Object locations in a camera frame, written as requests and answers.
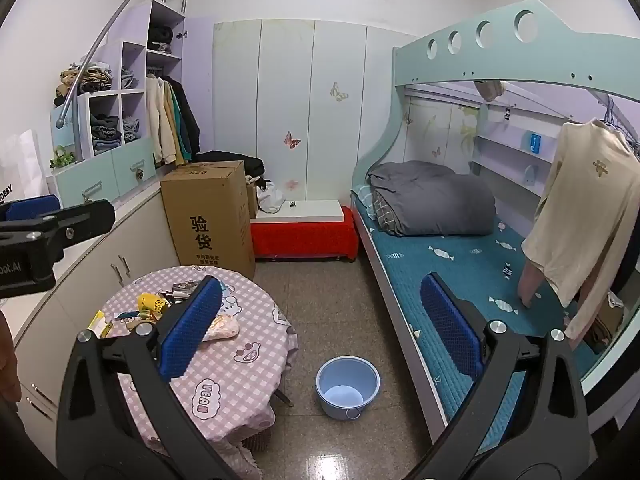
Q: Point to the large cardboard box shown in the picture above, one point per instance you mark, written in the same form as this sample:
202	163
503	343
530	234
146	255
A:
210	210

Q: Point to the blue bag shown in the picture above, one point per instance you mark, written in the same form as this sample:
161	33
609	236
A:
35	207

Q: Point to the white paper bag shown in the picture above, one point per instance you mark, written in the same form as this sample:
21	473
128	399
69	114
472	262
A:
22	165

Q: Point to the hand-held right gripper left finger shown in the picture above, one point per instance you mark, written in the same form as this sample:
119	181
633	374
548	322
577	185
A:
192	330

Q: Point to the pale blue shelf ornament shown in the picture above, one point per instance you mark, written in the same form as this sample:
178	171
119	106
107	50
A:
531	176

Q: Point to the blue plastic bucket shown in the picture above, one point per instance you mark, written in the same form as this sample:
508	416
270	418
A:
347	390

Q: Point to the cream hanging sweater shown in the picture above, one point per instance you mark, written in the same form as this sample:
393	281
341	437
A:
575	200

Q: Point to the teal white packet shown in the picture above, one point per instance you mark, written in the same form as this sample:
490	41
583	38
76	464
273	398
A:
127	316

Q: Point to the cream butterfly sticker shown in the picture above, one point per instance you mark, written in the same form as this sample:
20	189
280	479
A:
339	91

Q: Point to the round table pink checkered cloth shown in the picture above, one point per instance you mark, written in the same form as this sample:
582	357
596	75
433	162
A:
225	360

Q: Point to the pink flower sticker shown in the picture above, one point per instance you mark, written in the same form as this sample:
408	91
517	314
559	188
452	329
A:
292	185

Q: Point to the lilac stair shelf cabinet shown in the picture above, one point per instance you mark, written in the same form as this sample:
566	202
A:
197	60

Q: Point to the pink plastic wrapper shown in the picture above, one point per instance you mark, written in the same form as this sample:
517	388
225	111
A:
225	329

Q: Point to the mint green drawer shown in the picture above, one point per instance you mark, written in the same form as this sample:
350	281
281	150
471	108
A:
75	180
127	157

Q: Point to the dark folded clothes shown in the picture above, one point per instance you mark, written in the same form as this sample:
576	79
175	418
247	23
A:
105	132

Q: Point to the mustard hanging garment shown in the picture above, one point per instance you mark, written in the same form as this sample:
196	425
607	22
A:
176	125

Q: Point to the teal bunk bed mattress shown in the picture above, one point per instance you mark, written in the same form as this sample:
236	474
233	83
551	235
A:
450	260

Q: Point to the lilac bed wall shelf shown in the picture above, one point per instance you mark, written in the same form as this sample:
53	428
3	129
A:
505	147

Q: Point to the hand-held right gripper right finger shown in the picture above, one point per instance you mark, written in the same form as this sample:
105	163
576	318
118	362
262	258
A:
450	325

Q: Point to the grey plaid blanket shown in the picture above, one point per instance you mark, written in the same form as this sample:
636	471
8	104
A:
385	215

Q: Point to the white wardrobe doors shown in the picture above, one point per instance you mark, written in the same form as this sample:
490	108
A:
280	85

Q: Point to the folded jeans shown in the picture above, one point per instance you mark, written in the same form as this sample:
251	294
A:
131	130
130	79

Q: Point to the cream low cabinet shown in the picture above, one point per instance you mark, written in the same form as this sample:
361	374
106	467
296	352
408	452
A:
100	270

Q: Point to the person's left hand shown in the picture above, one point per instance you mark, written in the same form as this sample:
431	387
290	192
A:
7	360

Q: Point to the black bag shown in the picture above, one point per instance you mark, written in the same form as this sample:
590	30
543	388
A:
230	157

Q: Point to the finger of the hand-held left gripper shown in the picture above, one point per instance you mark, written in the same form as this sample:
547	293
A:
75	220

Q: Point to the blue clothes hanger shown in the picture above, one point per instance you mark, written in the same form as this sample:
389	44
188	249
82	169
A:
609	110

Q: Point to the pink butterfly sticker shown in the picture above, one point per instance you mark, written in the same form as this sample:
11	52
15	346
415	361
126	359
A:
292	140

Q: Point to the yellow green packet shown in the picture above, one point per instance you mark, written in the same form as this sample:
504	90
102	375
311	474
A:
100	327

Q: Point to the white board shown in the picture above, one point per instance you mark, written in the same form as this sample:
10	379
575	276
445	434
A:
310	210

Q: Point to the dark silver wrapper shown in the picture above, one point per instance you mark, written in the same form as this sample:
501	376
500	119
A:
182	290

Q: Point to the green hanging garment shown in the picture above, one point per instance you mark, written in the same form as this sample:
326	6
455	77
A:
184	135

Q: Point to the brown cloth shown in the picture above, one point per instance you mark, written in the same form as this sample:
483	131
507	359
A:
490	91

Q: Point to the black hanging garment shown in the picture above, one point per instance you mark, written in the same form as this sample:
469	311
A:
629	260

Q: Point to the grey quilt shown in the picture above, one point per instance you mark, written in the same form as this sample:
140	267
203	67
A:
440	195

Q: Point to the green plant ornament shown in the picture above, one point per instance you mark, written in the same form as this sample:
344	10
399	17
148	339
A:
62	159

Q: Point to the white plastic bag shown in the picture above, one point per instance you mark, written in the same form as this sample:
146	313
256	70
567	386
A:
271	199

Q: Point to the black table leg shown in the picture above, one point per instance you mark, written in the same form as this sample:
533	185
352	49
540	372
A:
282	398

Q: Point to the teal checkered pillow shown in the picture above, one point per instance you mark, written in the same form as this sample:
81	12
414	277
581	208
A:
362	197

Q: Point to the red covered bench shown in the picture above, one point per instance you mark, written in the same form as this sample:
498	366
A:
305	240

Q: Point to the pile of beige clothes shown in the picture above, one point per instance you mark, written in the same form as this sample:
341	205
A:
85	80

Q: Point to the small cardboard box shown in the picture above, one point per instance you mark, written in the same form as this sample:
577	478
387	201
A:
251	200

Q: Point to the metal handrail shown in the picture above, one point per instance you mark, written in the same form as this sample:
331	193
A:
115	20

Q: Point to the black folded clothes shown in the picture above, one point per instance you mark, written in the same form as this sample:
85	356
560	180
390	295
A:
160	37

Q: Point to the dark woven basket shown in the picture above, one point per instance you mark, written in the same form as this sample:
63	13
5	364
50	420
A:
257	442

